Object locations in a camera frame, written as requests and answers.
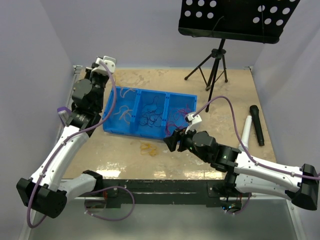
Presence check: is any black music stand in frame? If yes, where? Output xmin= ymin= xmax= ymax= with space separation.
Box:
xmin=177 ymin=0 xmax=302 ymax=113

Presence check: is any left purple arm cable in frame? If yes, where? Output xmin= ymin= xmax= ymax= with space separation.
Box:
xmin=26 ymin=62 xmax=118 ymax=229

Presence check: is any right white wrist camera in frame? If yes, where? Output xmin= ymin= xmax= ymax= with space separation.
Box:
xmin=185 ymin=112 xmax=202 ymax=133

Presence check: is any black microphone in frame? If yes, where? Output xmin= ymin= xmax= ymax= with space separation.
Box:
xmin=249 ymin=105 xmax=265 ymax=147

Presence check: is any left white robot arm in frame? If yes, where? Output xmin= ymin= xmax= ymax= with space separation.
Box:
xmin=16 ymin=63 xmax=115 ymax=220

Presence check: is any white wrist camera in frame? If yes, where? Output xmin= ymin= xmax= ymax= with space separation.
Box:
xmin=185 ymin=112 xmax=202 ymax=133
xmin=92 ymin=55 xmax=117 ymax=76

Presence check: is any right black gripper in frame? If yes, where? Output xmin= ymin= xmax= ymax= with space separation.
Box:
xmin=163 ymin=123 xmax=210 ymax=163

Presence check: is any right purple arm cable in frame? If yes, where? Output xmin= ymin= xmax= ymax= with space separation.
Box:
xmin=193 ymin=96 xmax=320 ymax=181

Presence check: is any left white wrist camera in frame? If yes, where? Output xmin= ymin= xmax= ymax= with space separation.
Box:
xmin=92 ymin=55 xmax=117 ymax=76

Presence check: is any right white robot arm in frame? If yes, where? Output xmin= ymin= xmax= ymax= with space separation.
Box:
xmin=163 ymin=129 xmax=320 ymax=211

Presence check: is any purple metronome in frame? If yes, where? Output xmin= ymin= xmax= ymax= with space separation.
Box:
xmin=57 ymin=106 xmax=72 ymax=126

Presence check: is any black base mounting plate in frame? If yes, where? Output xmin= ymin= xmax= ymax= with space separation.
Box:
xmin=100 ymin=179 xmax=249 ymax=208

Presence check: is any dark purple wire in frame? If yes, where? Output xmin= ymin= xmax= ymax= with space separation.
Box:
xmin=139 ymin=96 xmax=165 ymax=128

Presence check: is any blue three-compartment plastic bin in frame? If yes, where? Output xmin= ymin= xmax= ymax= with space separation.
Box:
xmin=102 ymin=86 xmax=197 ymax=140

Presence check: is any white microphone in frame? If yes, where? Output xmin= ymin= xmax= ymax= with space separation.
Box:
xmin=238 ymin=115 xmax=252 ymax=152

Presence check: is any yellow wire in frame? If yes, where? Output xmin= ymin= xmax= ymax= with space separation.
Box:
xmin=139 ymin=141 xmax=160 ymax=157

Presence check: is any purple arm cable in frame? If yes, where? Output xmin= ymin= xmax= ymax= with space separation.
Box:
xmin=26 ymin=62 xmax=118 ymax=229
xmin=193 ymin=96 xmax=320 ymax=181

